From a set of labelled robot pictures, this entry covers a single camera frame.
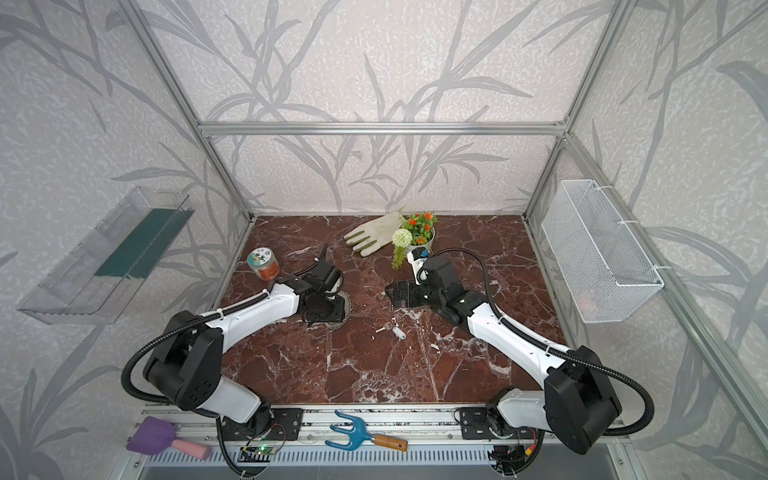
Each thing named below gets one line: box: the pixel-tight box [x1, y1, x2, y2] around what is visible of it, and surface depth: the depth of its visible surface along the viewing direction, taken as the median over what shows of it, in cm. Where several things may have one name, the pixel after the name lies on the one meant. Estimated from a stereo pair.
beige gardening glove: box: [343, 211, 406, 257], surface depth 114 cm
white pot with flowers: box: [391, 211, 438, 270], surface depth 97 cm
